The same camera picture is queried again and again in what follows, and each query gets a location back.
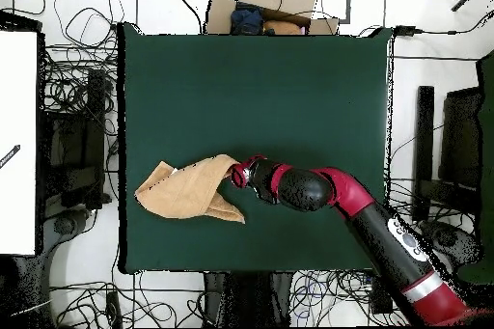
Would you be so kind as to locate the black marker pen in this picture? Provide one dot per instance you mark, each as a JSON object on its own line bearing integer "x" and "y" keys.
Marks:
{"x": 9, "y": 156}

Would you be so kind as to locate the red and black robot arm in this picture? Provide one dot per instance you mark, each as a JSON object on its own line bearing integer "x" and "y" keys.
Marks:
{"x": 347, "y": 190}

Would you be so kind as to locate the green cloth on side table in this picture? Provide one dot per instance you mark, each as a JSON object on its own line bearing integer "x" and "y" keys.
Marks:
{"x": 487, "y": 151}

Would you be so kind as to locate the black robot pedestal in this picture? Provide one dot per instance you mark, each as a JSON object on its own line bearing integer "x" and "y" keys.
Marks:
{"x": 247, "y": 300}

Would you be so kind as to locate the dark blue garment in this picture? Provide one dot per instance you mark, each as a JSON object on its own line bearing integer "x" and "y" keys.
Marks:
{"x": 247, "y": 20}

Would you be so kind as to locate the black metal stand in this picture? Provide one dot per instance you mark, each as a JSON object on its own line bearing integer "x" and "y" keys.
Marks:
{"x": 94, "y": 113}

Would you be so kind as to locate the black power adapter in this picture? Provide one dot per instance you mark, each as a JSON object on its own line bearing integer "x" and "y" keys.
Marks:
{"x": 404, "y": 30}

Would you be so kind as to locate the black metal frame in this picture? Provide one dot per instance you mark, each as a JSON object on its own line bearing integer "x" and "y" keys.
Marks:
{"x": 424, "y": 132}

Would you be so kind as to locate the dark green table cloth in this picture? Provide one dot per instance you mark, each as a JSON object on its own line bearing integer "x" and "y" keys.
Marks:
{"x": 270, "y": 93}

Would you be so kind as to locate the black slim power strip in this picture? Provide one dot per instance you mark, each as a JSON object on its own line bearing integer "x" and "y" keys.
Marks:
{"x": 114, "y": 309}

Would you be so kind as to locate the orange garment in box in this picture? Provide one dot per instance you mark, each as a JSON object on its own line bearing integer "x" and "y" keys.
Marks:
{"x": 283, "y": 28}

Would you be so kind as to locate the grey chair base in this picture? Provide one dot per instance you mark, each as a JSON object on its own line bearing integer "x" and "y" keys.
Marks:
{"x": 455, "y": 240}
{"x": 65, "y": 224}

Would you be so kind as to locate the white panel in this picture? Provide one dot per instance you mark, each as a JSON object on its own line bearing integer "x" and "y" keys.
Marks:
{"x": 17, "y": 132}

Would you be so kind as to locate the orange terry towel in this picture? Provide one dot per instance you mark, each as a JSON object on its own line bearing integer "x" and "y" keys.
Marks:
{"x": 185, "y": 190}

